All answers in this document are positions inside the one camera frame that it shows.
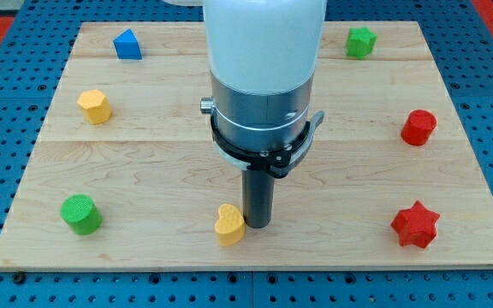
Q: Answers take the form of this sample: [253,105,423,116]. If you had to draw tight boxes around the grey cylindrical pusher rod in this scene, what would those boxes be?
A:
[241,170,275,228]

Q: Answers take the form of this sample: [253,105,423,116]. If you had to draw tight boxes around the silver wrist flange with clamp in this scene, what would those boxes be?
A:
[200,76,324,179]

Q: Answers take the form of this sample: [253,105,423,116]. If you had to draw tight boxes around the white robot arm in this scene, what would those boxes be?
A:
[196,0,327,228]

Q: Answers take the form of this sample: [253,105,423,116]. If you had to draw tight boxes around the wooden board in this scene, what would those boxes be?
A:
[0,21,493,273]

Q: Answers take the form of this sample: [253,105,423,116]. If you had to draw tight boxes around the yellow heart block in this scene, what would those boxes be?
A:
[214,204,246,246]

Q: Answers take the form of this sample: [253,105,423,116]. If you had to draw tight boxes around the red cylinder block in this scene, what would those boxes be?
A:
[401,110,437,146]

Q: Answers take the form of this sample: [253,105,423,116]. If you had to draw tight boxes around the red star block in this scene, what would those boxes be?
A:
[390,200,440,249]

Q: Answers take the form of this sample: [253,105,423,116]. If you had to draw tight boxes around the blue triangle block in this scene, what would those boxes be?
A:
[113,29,143,60]

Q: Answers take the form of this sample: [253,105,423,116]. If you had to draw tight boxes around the yellow hexagon block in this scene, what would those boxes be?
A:
[77,89,112,125]

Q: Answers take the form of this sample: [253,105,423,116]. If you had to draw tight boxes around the green cylinder block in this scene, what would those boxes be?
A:
[60,194,103,235]

